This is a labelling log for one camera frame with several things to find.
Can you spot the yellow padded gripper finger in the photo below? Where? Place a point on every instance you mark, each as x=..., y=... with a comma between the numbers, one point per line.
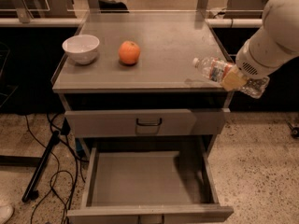
x=234, y=79

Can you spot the clear plastic water bottle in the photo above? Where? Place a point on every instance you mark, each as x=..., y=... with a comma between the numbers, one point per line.
x=215, y=70

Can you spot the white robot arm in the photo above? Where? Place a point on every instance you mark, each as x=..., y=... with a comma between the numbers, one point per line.
x=273, y=45

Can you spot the grey drawer cabinet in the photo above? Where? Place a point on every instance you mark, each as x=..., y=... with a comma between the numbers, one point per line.
x=163, y=77

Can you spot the grey top drawer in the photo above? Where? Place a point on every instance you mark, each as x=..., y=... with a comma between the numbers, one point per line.
x=146, y=122

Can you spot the grey open middle drawer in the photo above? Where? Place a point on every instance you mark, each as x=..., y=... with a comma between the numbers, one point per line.
x=162, y=187

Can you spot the orange fruit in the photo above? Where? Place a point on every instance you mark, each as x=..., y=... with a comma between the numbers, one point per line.
x=129, y=52

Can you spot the white ceramic bowl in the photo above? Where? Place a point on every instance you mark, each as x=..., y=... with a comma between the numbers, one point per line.
x=82, y=49

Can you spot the black metal stand leg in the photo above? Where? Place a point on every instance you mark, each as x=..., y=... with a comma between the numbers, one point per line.
x=31, y=188

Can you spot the white shoe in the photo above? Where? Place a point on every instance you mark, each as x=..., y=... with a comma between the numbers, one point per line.
x=6, y=213

